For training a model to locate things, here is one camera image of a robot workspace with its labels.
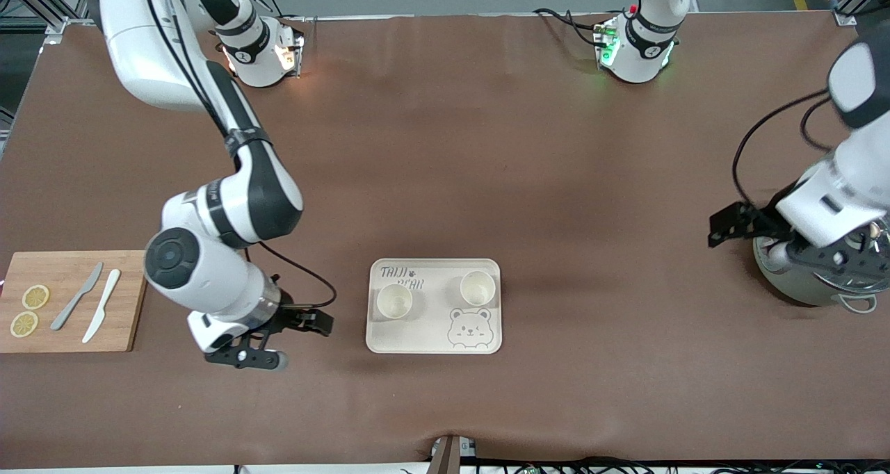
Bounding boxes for beige bear print tray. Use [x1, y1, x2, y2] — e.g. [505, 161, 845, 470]
[366, 258, 503, 355]

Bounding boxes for wooden cutting board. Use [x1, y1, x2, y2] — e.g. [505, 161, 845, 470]
[0, 250, 149, 354]

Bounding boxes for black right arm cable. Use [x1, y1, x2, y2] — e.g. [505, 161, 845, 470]
[143, 0, 339, 311]

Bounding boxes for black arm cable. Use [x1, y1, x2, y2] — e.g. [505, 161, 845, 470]
[732, 88, 835, 215]
[143, 0, 339, 311]

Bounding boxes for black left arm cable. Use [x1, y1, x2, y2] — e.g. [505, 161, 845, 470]
[732, 88, 835, 215]

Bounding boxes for green electric cooking pot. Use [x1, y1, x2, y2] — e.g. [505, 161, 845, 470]
[753, 210, 890, 315]

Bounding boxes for white plastic knife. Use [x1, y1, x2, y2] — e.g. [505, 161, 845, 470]
[82, 269, 122, 344]

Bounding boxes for grey table edge bracket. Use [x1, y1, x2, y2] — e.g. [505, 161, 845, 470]
[430, 434, 478, 474]

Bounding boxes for brown table cover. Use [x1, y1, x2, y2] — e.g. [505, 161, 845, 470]
[0, 12, 890, 469]

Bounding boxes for white IKEA cup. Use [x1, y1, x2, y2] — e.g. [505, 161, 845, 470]
[376, 284, 414, 320]
[460, 270, 496, 307]

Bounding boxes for glass pot lid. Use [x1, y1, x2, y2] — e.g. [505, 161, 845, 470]
[800, 217, 890, 295]

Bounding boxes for grey plastic knife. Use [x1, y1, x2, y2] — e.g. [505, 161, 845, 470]
[50, 261, 104, 332]

